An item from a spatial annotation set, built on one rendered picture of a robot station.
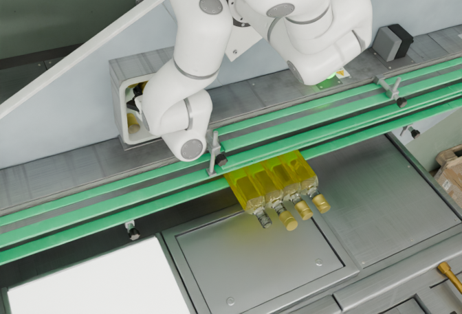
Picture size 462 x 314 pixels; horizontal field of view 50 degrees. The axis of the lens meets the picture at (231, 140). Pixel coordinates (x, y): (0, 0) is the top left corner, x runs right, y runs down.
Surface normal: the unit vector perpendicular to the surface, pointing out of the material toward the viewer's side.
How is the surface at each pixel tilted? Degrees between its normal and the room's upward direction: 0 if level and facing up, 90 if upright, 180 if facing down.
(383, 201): 90
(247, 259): 90
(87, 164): 90
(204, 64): 19
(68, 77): 0
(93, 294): 90
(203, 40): 34
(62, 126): 0
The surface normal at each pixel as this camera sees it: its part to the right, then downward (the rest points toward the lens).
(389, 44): -0.89, 0.27
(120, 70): 0.11, -0.65
